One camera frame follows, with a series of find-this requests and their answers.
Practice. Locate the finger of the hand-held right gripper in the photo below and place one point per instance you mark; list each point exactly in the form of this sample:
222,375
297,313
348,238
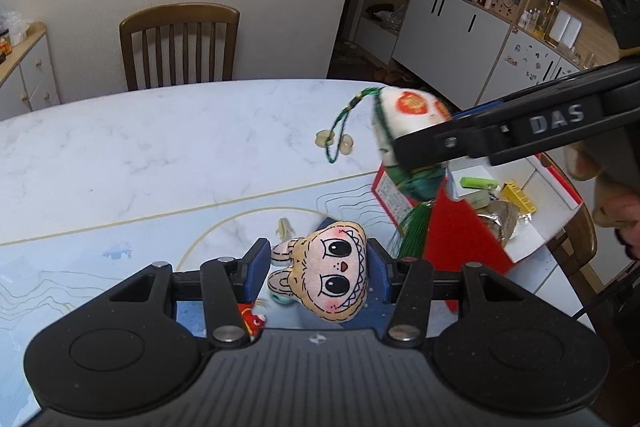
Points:
550,117
480,109

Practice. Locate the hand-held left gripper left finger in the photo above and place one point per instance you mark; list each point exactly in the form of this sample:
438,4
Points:
256,274

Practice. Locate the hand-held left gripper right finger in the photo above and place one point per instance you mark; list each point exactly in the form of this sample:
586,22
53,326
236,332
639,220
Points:
380,274

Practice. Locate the plush doll head big eyes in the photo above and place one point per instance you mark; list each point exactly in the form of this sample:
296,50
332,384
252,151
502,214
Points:
325,272

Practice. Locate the white sachet with green tassel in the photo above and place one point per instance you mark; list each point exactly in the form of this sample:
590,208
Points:
407,112

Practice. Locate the green plastic tube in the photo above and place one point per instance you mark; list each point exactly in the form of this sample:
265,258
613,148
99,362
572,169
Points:
480,182

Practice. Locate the yellow cardboard box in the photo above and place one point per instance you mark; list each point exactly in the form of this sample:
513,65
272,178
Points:
517,196

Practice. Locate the cream plastic tube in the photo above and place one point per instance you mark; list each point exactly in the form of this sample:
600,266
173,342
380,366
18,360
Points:
479,198

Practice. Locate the red cardboard box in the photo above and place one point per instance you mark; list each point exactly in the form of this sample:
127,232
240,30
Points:
460,232

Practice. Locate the silver foil snack bag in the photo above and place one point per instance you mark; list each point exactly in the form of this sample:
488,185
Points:
505,219

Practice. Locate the person's right hand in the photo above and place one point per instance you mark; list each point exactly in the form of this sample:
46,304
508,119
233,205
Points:
617,207

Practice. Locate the teal round bead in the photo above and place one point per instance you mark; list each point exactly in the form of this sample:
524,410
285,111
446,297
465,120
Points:
281,298

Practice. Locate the red orange fish charm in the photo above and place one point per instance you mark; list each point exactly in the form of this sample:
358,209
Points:
252,321

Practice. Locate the white storage canisters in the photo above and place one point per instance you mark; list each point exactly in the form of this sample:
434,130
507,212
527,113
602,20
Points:
565,29

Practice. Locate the glass bottle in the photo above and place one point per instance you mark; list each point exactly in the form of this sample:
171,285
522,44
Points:
545,19

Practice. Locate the brown wooden chair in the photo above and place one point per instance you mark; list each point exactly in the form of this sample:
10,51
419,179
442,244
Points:
582,237

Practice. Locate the dark wooden slatted chair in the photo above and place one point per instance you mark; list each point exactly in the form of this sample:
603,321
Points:
180,47

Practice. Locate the white wooden sideboard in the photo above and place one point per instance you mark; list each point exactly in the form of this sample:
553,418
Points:
27,77

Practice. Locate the clutter of jars and packets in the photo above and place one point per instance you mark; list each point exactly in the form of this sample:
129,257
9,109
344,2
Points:
10,34

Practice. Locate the white wooden wall cabinet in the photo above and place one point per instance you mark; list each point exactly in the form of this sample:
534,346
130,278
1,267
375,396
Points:
480,7

